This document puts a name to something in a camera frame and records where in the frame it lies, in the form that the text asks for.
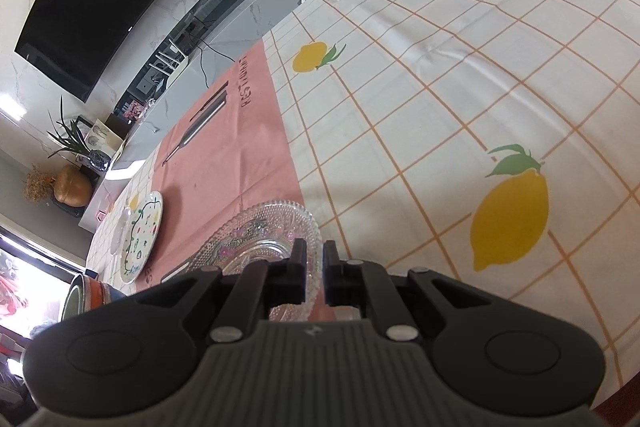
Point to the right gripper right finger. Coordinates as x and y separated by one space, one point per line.
367 286

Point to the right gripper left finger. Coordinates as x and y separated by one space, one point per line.
261 286

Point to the clear glass plate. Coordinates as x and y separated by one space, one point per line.
266 231

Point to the painted fruit plate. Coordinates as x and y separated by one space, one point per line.
140 236

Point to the small white dish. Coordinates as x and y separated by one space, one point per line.
120 231

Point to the green ceramic bowl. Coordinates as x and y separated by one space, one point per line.
74 303

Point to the blue steel bowl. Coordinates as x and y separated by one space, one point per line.
110 294

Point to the orange steel bowl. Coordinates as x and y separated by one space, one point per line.
93 292

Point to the pink restaurant placemat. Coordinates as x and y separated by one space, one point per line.
227 153

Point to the brown round vase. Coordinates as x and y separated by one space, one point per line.
72 188

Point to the lemon checked tablecloth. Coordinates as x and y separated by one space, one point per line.
494 141

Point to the white wifi router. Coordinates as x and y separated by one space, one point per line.
169 60

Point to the glass vase with plant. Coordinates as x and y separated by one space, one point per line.
69 138

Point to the white tv console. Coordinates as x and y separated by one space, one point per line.
245 25

